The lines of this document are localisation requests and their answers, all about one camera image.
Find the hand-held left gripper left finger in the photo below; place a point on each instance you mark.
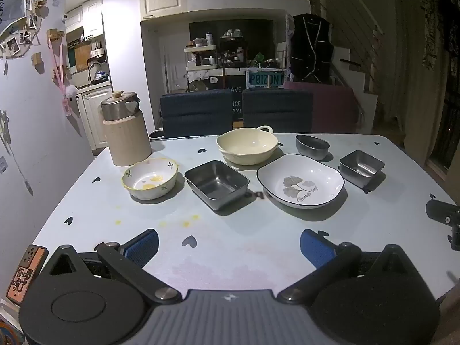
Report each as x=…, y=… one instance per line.
x=143, y=248

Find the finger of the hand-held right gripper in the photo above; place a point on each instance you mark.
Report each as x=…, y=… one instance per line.
x=444, y=215

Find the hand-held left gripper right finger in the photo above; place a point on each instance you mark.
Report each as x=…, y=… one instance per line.
x=316, y=248

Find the floral ceramic bowl yellow rim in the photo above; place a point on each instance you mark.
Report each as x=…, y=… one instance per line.
x=151, y=183

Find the round steel bowl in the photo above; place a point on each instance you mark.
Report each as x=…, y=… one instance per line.
x=312, y=147

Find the white plate with leaf print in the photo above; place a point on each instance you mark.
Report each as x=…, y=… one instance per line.
x=305, y=172

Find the small square steel container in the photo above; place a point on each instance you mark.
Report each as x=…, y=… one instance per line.
x=361, y=167

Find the large rectangular steel container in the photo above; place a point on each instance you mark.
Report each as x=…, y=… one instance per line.
x=215, y=183

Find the beige kettle with steel top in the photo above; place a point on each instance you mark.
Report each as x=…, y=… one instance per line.
x=127, y=140

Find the white lower kitchen cabinet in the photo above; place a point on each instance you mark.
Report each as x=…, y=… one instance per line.
x=95, y=118

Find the white kitchen cabinet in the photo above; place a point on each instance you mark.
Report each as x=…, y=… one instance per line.
x=95, y=118
x=91, y=18

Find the dark blue chair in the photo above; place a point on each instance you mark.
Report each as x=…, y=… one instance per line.
x=196, y=115
x=276, y=113

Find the maroon chair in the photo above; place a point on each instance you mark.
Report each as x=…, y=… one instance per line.
x=334, y=107

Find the black letter board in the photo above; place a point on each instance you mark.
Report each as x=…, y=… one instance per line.
x=235, y=95

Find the teal sign plate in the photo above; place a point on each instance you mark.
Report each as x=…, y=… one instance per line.
x=265, y=79

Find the patterned dark curtain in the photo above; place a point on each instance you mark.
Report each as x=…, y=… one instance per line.
x=436, y=25

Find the pink ribbon with pompom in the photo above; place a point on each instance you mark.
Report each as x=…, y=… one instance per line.
x=61, y=72

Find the white storage shelf rack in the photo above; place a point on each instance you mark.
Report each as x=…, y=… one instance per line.
x=201, y=61

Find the black vest with white trim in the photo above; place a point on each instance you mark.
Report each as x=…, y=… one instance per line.
x=311, y=48

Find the staircase railing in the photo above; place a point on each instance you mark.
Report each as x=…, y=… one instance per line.
x=354, y=25

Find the white upper kitchen cabinet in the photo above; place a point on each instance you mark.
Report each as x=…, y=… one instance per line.
x=91, y=18

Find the wall photo collage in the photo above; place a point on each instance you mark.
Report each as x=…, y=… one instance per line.
x=21, y=28

